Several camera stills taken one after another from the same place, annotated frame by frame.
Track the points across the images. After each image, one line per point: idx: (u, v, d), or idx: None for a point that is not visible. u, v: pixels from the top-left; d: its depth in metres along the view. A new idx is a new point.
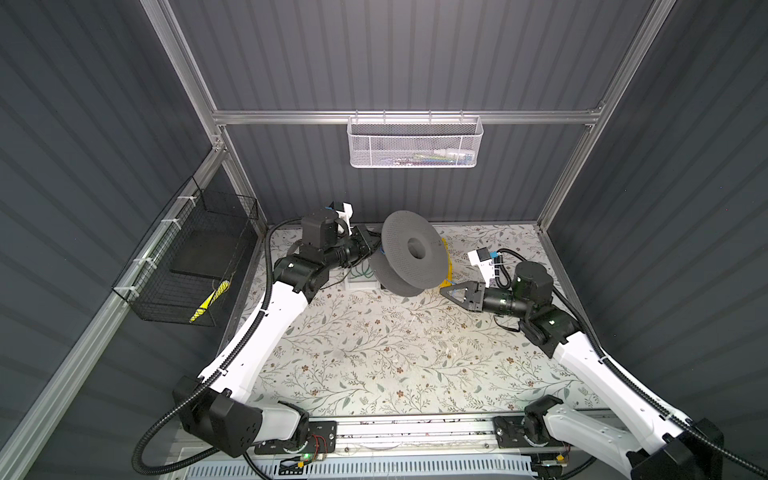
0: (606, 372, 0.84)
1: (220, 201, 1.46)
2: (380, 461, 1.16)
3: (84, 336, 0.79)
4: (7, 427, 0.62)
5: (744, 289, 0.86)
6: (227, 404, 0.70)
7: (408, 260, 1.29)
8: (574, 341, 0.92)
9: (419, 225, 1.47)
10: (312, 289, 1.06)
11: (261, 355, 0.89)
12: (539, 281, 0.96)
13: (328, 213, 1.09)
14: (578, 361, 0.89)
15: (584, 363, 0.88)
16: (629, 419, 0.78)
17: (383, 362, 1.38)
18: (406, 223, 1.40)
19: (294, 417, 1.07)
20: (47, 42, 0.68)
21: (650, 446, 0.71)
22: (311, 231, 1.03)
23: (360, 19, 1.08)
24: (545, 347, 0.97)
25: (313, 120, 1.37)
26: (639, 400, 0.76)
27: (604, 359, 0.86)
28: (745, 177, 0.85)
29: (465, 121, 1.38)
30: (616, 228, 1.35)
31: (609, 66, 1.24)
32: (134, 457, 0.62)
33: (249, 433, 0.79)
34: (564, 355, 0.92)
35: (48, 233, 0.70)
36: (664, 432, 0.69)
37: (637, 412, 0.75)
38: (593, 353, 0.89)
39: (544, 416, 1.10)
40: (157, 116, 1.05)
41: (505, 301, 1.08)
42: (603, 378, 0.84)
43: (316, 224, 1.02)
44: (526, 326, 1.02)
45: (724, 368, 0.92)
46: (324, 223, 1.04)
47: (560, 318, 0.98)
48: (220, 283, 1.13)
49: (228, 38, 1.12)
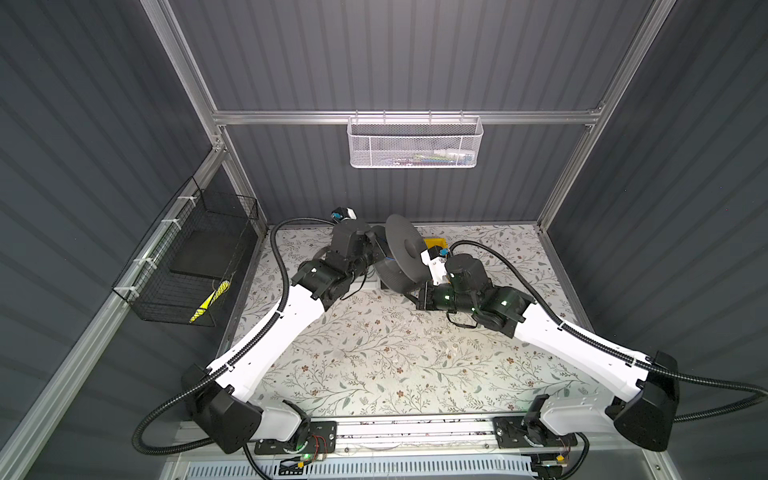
0: (567, 337, 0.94)
1: (220, 202, 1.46)
2: (380, 462, 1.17)
3: (85, 335, 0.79)
4: (7, 428, 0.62)
5: (744, 289, 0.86)
6: (227, 401, 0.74)
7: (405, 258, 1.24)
8: (529, 316, 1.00)
9: (409, 225, 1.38)
10: (330, 296, 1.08)
11: (270, 355, 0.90)
12: (468, 268, 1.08)
13: (357, 224, 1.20)
14: (539, 334, 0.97)
15: (545, 335, 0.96)
16: (602, 375, 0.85)
17: (383, 363, 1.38)
18: (402, 224, 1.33)
19: (294, 420, 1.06)
20: (48, 42, 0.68)
21: (630, 394, 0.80)
22: (341, 240, 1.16)
23: (360, 19, 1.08)
24: (506, 329, 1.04)
25: (313, 121, 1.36)
26: (607, 356, 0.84)
27: (562, 324, 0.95)
28: (745, 177, 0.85)
29: (465, 121, 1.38)
30: (616, 228, 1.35)
31: (609, 66, 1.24)
32: (133, 437, 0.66)
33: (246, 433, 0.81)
34: (524, 335, 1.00)
35: (47, 233, 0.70)
36: (636, 379, 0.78)
37: (608, 368, 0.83)
38: (552, 322, 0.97)
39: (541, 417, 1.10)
40: (157, 116, 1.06)
41: (449, 297, 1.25)
42: (566, 343, 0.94)
43: (347, 233, 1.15)
44: (481, 315, 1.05)
45: (725, 367, 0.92)
46: (354, 233, 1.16)
47: (510, 296, 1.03)
48: (220, 283, 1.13)
49: (228, 39, 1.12)
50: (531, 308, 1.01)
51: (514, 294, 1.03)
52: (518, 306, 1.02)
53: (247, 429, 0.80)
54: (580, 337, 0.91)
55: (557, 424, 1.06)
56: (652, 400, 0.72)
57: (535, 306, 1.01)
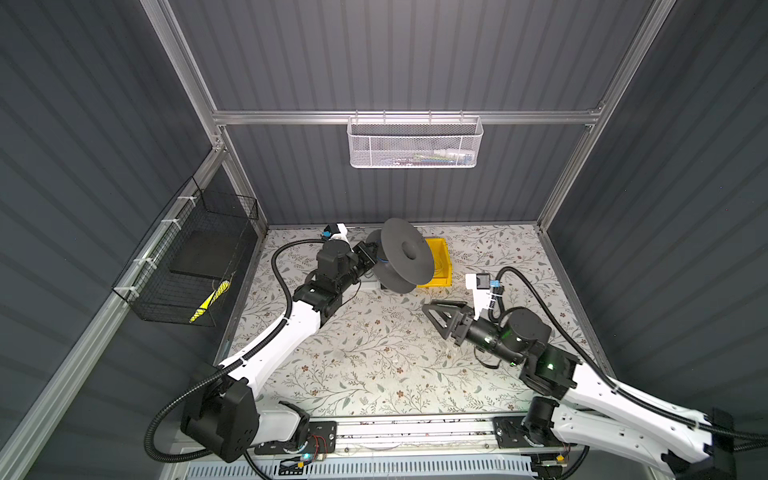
0: (622, 400, 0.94)
1: (219, 201, 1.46)
2: (380, 462, 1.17)
3: (84, 336, 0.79)
4: (8, 427, 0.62)
5: (744, 289, 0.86)
6: (240, 392, 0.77)
7: (402, 261, 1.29)
8: (582, 381, 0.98)
9: (409, 225, 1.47)
10: (326, 315, 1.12)
11: (274, 359, 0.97)
12: (540, 337, 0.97)
13: (341, 246, 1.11)
14: (594, 399, 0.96)
15: (601, 399, 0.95)
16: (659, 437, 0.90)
17: (383, 363, 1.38)
18: (399, 225, 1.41)
19: (294, 419, 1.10)
20: (49, 43, 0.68)
21: (696, 459, 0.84)
22: (324, 265, 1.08)
23: (360, 18, 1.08)
24: (555, 392, 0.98)
25: (313, 120, 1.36)
26: (667, 419, 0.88)
27: (616, 388, 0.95)
28: (744, 177, 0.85)
29: (465, 121, 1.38)
30: (616, 229, 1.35)
31: (610, 66, 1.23)
32: (146, 439, 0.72)
33: (247, 436, 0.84)
34: (577, 398, 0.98)
35: (48, 233, 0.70)
36: (702, 444, 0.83)
37: (670, 431, 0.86)
38: (605, 385, 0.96)
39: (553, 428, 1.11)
40: (157, 116, 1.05)
41: (490, 339, 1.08)
42: (620, 407, 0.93)
43: (330, 259, 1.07)
44: (530, 381, 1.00)
45: (723, 368, 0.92)
46: (337, 257, 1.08)
47: (557, 360, 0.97)
48: (220, 283, 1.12)
49: (227, 39, 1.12)
50: (579, 371, 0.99)
51: (561, 358, 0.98)
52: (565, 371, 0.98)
53: (247, 432, 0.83)
54: (639, 401, 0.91)
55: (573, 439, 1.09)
56: (726, 467, 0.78)
57: (583, 368, 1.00)
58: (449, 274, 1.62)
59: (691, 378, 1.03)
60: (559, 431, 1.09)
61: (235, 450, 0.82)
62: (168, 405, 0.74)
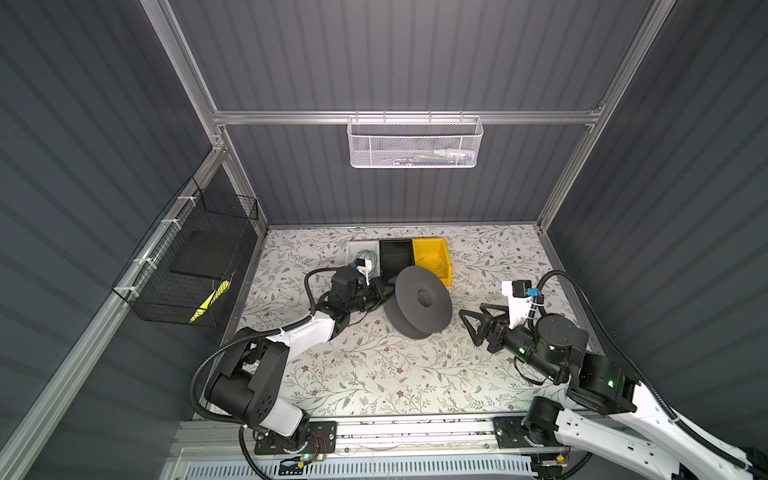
0: (678, 432, 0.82)
1: (219, 201, 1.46)
2: (380, 462, 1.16)
3: (85, 336, 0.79)
4: (7, 427, 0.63)
5: (744, 289, 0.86)
6: (280, 350, 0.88)
7: (414, 307, 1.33)
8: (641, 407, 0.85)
9: (430, 273, 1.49)
10: (338, 331, 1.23)
11: (303, 340, 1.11)
12: (575, 344, 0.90)
13: (352, 270, 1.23)
14: (648, 425, 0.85)
15: (655, 427, 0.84)
16: (697, 466, 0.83)
17: (383, 363, 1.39)
18: (418, 272, 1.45)
19: (298, 414, 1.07)
20: (48, 43, 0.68)
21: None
22: (337, 286, 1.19)
23: (360, 17, 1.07)
24: (610, 410, 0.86)
25: (313, 120, 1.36)
26: (716, 456, 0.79)
27: (677, 420, 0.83)
28: (745, 177, 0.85)
29: (465, 121, 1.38)
30: (616, 229, 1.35)
31: (610, 66, 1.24)
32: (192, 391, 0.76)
33: (265, 408, 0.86)
34: (628, 417, 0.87)
35: (48, 233, 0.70)
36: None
37: (716, 468, 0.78)
38: (663, 413, 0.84)
39: (556, 430, 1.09)
40: (157, 116, 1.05)
41: (525, 350, 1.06)
42: (673, 437, 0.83)
43: (343, 281, 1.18)
44: (578, 397, 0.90)
45: (723, 368, 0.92)
46: (350, 280, 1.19)
47: (608, 372, 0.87)
48: (220, 283, 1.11)
49: (228, 39, 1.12)
50: (639, 392, 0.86)
51: (615, 371, 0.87)
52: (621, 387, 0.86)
53: (268, 402, 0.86)
54: (699, 438, 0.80)
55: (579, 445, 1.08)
56: None
57: (643, 389, 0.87)
58: (450, 274, 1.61)
59: (689, 378, 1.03)
60: (562, 435, 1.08)
61: (254, 419, 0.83)
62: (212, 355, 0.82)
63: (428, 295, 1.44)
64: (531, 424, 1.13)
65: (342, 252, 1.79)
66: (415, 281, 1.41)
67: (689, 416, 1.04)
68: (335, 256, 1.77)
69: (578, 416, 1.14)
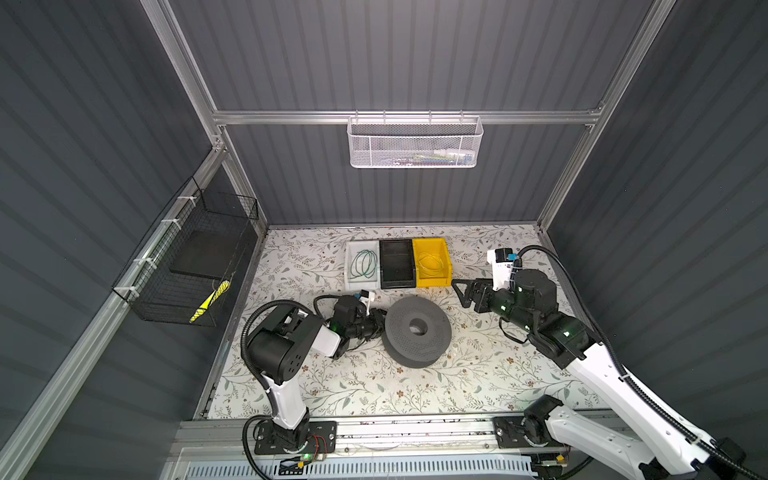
0: (627, 391, 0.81)
1: (219, 201, 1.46)
2: (380, 462, 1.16)
3: (84, 335, 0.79)
4: (8, 426, 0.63)
5: (744, 289, 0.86)
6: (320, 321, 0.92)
7: (405, 338, 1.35)
8: (592, 359, 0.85)
9: (424, 302, 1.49)
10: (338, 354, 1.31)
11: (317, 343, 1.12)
12: (541, 288, 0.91)
13: (354, 299, 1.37)
14: (596, 378, 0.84)
15: (604, 381, 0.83)
16: (647, 435, 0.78)
17: (383, 363, 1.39)
18: (410, 303, 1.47)
19: (302, 410, 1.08)
20: (48, 43, 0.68)
21: (679, 470, 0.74)
22: (339, 313, 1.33)
23: (360, 17, 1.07)
24: (559, 360, 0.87)
25: (313, 121, 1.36)
26: (663, 422, 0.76)
27: (625, 377, 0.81)
28: (745, 177, 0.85)
29: (465, 121, 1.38)
30: (616, 229, 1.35)
31: (609, 66, 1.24)
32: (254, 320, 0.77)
33: (293, 367, 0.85)
34: (578, 370, 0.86)
35: (48, 233, 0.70)
36: (692, 457, 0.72)
37: (663, 435, 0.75)
38: (613, 370, 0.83)
39: (548, 420, 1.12)
40: (157, 116, 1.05)
41: (506, 307, 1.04)
42: (622, 396, 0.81)
43: (345, 308, 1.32)
44: (536, 340, 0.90)
45: (724, 369, 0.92)
46: (350, 307, 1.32)
47: (571, 326, 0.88)
48: (220, 283, 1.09)
49: (228, 40, 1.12)
50: (595, 349, 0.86)
51: (580, 328, 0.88)
52: (580, 342, 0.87)
53: (297, 364, 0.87)
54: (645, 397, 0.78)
55: (566, 438, 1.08)
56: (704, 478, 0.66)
57: (599, 347, 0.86)
58: (449, 274, 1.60)
59: (689, 378, 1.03)
60: (554, 424, 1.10)
61: (286, 373, 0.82)
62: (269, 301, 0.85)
63: (424, 323, 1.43)
64: (530, 415, 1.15)
65: (341, 252, 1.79)
66: (406, 313, 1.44)
67: (688, 417, 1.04)
68: (335, 256, 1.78)
69: (571, 410, 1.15)
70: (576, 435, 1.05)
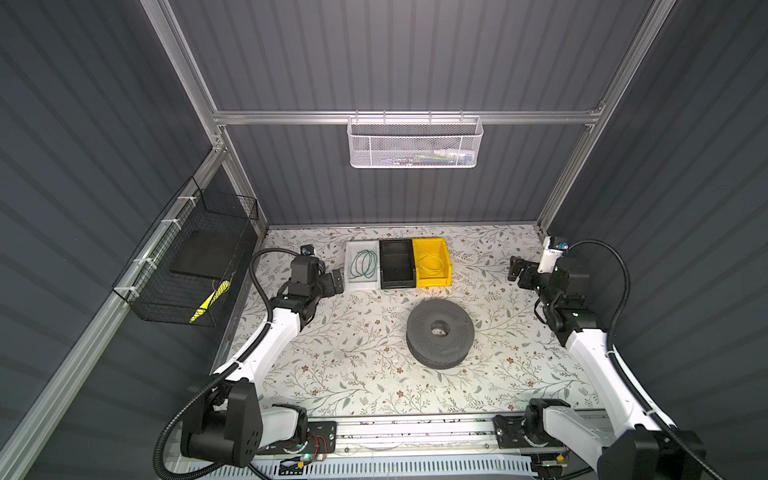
0: (607, 364, 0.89)
1: (219, 201, 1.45)
2: (380, 462, 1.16)
3: (84, 336, 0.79)
4: (7, 427, 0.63)
5: (745, 288, 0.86)
6: (241, 390, 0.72)
7: (427, 340, 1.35)
8: (587, 336, 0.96)
9: (445, 303, 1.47)
10: (304, 317, 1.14)
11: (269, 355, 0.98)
12: (573, 272, 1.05)
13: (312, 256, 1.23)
14: (585, 349, 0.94)
15: (591, 353, 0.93)
16: (610, 403, 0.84)
17: (383, 363, 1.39)
18: (431, 304, 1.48)
19: (293, 416, 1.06)
20: (48, 43, 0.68)
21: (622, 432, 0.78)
22: (298, 272, 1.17)
23: (360, 16, 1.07)
24: (561, 336, 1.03)
25: (313, 121, 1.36)
26: (626, 393, 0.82)
27: (610, 353, 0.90)
28: (746, 176, 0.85)
29: (465, 121, 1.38)
30: (617, 229, 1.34)
31: (610, 65, 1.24)
32: (155, 463, 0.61)
33: (253, 442, 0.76)
34: (573, 342, 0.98)
35: (48, 233, 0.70)
36: (638, 422, 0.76)
37: (621, 402, 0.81)
38: (602, 347, 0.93)
39: (544, 409, 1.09)
40: (157, 116, 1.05)
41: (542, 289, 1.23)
42: (601, 367, 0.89)
43: (304, 266, 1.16)
44: (549, 313, 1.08)
45: (723, 368, 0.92)
46: (309, 264, 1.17)
47: (584, 312, 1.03)
48: (220, 283, 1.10)
49: (227, 39, 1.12)
50: (594, 330, 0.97)
51: (591, 317, 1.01)
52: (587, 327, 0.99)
53: (255, 436, 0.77)
54: (621, 371, 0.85)
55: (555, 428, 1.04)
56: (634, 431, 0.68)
57: (598, 330, 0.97)
58: (449, 274, 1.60)
59: (689, 379, 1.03)
60: (549, 413, 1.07)
61: (243, 457, 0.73)
62: (170, 421, 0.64)
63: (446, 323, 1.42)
64: (532, 405, 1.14)
65: (341, 252, 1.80)
66: (427, 314, 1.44)
67: (688, 417, 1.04)
68: (335, 256, 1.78)
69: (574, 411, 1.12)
70: (563, 420, 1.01)
